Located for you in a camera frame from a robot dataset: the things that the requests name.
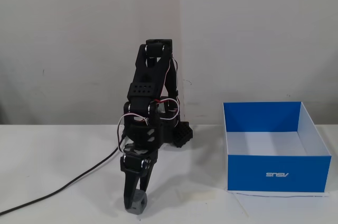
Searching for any blue and white cardboard box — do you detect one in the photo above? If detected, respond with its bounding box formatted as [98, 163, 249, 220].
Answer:
[222, 101, 332, 198]

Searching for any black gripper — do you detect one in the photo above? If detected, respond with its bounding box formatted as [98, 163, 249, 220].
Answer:
[120, 143, 159, 210]

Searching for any black table clamp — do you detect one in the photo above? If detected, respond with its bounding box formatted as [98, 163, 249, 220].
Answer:
[171, 121, 194, 148]

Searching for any gray block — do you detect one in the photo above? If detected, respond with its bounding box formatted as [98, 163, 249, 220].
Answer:
[127, 190, 148, 214]

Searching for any white and red servo wire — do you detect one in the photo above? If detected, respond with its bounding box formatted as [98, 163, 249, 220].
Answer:
[116, 98, 182, 154]

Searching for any black power cable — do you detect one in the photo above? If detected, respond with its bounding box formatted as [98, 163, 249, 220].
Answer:
[0, 146, 120, 216]

